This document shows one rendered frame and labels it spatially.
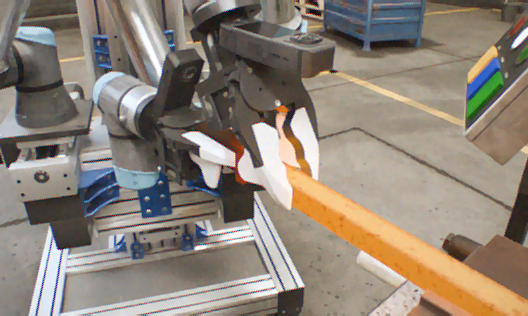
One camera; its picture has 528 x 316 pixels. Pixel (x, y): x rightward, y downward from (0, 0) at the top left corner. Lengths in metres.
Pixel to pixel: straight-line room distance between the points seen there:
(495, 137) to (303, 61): 0.45
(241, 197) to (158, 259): 0.51
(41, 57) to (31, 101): 0.11
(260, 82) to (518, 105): 0.43
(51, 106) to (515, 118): 1.00
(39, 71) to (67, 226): 0.39
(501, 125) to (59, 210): 0.99
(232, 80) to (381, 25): 4.99
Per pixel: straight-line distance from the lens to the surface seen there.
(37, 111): 1.20
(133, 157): 0.74
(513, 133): 0.75
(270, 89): 0.43
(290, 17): 1.11
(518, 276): 0.43
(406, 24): 5.57
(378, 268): 0.95
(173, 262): 1.61
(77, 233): 1.24
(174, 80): 0.56
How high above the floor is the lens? 1.24
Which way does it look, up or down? 28 degrees down
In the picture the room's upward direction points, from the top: straight up
